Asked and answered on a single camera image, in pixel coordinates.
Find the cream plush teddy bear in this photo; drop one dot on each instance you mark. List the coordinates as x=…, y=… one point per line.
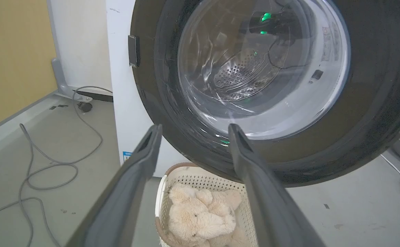
x=200, y=216

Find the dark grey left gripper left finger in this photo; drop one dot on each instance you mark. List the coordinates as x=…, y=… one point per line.
x=124, y=199

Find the white washing machine body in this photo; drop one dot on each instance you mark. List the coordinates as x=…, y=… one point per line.
x=124, y=85

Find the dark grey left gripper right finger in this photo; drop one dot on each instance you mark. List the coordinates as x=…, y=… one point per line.
x=271, y=206

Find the white perforated laundry basket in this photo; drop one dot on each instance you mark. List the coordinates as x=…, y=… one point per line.
x=200, y=180

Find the grey metal stand leg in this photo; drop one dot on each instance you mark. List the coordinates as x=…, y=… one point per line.
x=60, y=80

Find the round black washing machine door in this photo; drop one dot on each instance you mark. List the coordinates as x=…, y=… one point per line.
x=172, y=103

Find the black caster wheel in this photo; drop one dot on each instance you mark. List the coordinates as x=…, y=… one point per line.
x=84, y=107

